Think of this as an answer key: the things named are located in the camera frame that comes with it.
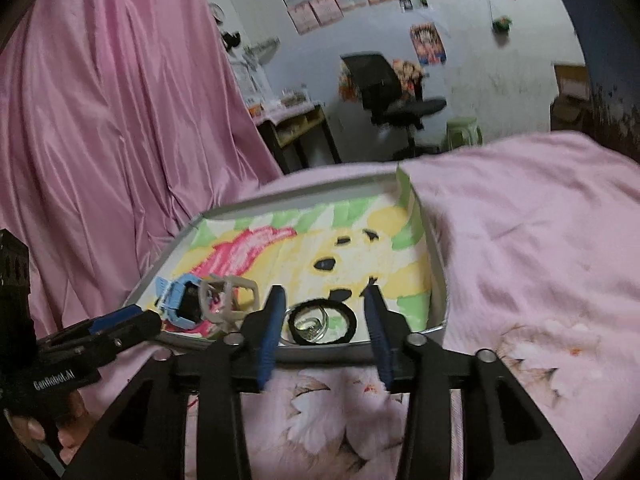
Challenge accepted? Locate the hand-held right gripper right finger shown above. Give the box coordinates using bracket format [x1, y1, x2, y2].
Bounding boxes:
[362, 285, 583, 480]

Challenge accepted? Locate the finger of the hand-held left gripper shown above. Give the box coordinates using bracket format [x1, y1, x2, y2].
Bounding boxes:
[49, 310, 163, 377]
[37, 304, 144, 349]

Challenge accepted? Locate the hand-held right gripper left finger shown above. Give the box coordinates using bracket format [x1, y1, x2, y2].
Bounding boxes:
[65, 285, 288, 480]

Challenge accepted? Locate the black hair tie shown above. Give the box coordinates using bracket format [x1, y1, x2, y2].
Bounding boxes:
[285, 298, 359, 346]

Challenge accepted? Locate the silver metal ring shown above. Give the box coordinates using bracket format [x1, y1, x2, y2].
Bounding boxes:
[294, 309, 332, 342]

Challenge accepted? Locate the light blue wrist watch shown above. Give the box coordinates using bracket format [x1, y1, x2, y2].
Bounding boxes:
[153, 273, 211, 332]

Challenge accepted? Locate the clear hair claw clip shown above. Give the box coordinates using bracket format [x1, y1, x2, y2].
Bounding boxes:
[198, 273, 262, 327]

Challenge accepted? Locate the grey cardboard box tray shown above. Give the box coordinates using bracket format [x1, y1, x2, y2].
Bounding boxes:
[122, 164, 449, 367]

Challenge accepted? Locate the person's left hand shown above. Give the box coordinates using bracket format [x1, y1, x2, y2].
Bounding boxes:
[12, 392, 90, 464]

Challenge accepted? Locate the colourful crayon drawing paper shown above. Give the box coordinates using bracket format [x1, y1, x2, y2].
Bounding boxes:
[144, 194, 434, 335]

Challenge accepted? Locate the pink curtain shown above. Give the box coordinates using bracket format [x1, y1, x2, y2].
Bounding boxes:
[0, 0, 285, 338]

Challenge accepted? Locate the dark wooden desk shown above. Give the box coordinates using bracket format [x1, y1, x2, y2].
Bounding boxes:
[256, 102, 344, 174]

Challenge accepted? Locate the green plastic stool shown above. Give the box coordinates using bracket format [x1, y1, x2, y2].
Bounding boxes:
[445, 116, 484, 151]

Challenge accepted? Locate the clutter of desk papers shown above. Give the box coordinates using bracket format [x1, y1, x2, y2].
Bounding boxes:
[247, 89, 314, 112]

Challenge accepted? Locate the red patterned bag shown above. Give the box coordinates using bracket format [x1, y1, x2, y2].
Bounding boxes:
[338, 67, 359, 104]

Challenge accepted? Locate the black office chair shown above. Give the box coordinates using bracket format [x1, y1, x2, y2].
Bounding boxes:
[339, 52, 448, 161]

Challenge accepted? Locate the wooden cabinet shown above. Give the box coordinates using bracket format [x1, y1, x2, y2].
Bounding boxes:
[551, 62, 591, 131]

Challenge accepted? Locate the blue starry hanging cloth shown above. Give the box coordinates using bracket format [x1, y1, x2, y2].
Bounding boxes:
[542, 0, 640, 162]

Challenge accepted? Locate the cartoon wall poster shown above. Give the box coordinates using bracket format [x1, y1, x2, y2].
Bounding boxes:
[409, 22, 447, 66]

